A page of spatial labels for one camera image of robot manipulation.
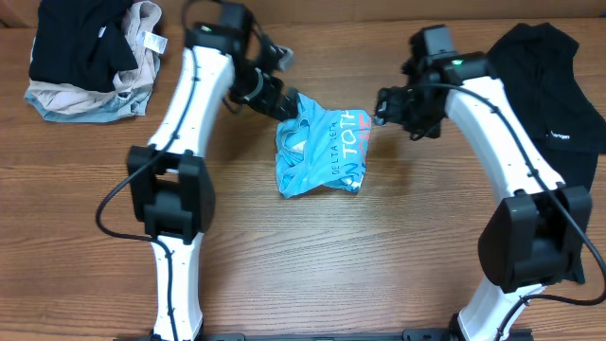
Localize light blue printed t-shirt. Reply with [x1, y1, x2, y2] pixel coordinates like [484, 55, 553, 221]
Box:
[276, 94, 371, 198]

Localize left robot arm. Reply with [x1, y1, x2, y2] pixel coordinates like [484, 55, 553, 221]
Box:
[126, 2, 298, 340]

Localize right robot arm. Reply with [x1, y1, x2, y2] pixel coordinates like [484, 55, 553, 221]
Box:
[375, 26, 592, 340]

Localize light blue denim garment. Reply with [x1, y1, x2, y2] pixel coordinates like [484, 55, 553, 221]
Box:
[25, 86, 152, 123]

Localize black shirt on right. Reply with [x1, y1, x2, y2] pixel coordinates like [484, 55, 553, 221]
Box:
[487, 23, 605, 189]

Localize beige folded pants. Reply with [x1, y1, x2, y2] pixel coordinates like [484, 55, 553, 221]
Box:
[27, 1, 167, 114]

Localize black garment on pile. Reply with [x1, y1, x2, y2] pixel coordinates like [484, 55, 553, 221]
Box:
[29, 0, 138, 93]

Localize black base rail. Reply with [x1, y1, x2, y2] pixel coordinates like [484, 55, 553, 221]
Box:
[113, 326, 534, 341]

